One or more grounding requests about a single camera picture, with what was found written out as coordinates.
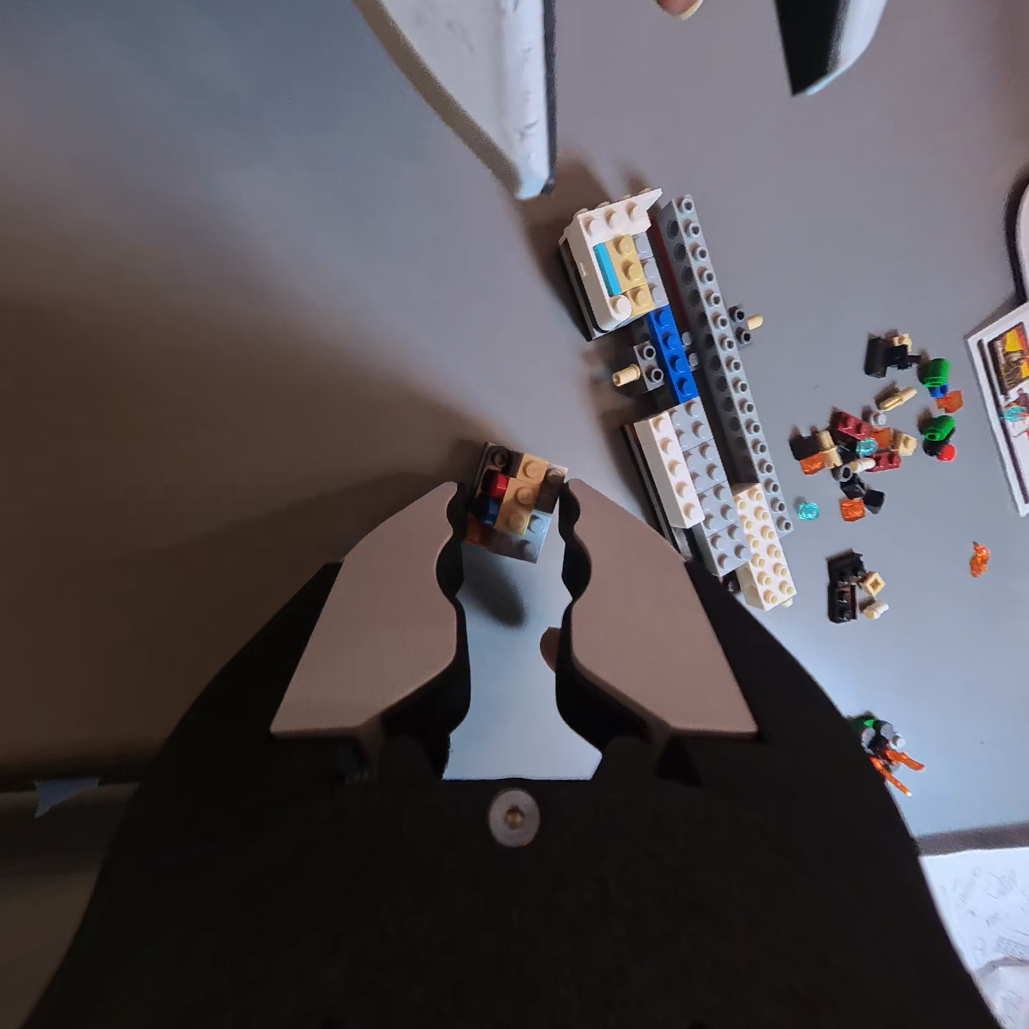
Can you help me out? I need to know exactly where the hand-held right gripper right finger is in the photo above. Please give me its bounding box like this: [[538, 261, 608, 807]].
[[555, 478, 759, 774]]

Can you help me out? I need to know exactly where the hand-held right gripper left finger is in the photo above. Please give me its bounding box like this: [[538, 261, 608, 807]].
[[269, 481, 472, 771]]

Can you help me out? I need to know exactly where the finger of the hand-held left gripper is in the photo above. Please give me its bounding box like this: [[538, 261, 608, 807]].
[[354, 0, 558, 200], [773, 0, 889, 98]]

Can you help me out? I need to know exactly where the small grey lego assembly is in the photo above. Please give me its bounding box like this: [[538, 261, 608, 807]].
[[465, 441, 570, 564]]

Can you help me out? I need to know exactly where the tan lego plate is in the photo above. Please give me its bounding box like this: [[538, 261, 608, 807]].
[[494, 454, 549, 535]]

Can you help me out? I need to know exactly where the white book stand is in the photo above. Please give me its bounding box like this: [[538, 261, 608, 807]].
[[1003, 165, 1029, 299]]

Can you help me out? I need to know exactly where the pile of lego pieces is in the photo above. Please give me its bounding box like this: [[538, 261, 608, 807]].
[[789, 330, 966, 627]]

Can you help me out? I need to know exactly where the green round lego campfire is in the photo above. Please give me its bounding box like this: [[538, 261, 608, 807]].
[[851, 711, 926, 797]]

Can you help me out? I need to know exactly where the long grey lego build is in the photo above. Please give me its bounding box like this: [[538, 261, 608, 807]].
[[557, 187, 799, 612]]

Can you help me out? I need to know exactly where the lego sticker sheet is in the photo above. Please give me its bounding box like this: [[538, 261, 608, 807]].
[[965, 301, 1029, 517]]

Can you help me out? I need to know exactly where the blue tape piece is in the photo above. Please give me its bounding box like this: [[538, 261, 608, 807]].
[[32, 778, 101, 817]]

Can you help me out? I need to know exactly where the printed white paper bag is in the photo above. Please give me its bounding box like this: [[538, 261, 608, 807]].
[[920, 848, 1029, 1029]]

